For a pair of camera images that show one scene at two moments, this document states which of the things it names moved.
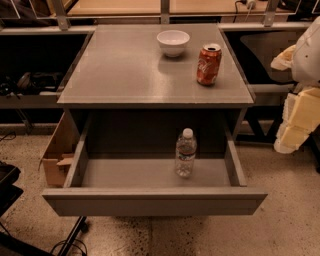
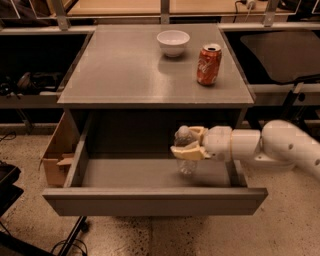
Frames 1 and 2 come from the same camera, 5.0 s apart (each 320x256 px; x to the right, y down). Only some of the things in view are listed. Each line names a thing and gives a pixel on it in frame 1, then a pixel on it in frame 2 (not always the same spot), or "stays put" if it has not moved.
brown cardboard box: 60,151 stays put
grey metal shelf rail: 63,16 stays put
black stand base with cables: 10,245 stays put
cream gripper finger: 301,116 -> 190,151
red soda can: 209,63 stays put
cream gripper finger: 285,59 -> 200,131
